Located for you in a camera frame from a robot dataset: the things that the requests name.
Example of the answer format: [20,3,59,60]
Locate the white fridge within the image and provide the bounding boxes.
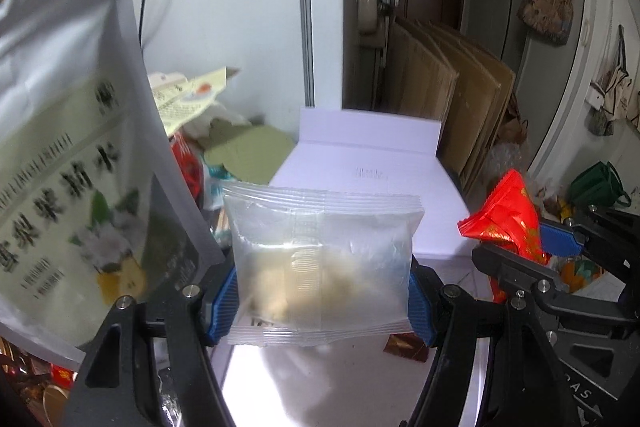
[127,0,321,142]

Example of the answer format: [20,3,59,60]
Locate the dark green bag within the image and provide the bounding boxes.
[570,161,632,210]

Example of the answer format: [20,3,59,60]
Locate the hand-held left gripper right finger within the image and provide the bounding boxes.
[407,259,566,427]

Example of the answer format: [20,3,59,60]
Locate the clear plastic floor bag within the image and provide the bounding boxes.
[480,142,531,188]

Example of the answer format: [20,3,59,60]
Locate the olive green paper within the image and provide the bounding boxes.
[202,119,293,180]

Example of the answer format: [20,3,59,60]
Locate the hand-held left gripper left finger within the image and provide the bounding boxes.
[62,264,241,427]

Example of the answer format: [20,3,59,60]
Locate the clear plastic packet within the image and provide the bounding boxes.
[221,184,425,348]

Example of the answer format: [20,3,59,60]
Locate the silver stand-up pouch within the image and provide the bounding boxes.
[0,0,226,370]

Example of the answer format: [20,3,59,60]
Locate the red foil snack packet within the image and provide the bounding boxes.
[458,169,551,305]

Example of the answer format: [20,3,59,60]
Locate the red plastic wrapper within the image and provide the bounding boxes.
[170,134,206,208]

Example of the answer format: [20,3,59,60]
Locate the white canvas tote bag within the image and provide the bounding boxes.
[587,24,633,135]
[627,77,640,128]

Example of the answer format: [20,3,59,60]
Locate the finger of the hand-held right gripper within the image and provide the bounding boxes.
[472,243,571,303]
[539,206,640,268]

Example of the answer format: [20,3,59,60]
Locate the white cardboard gift box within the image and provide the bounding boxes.
[210,107,496,427]

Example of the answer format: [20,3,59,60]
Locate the printed paper leaflet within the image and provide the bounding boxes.
[147,67,241,135]

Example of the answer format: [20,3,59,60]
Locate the small brown packet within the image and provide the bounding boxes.
[382,333,431,363]

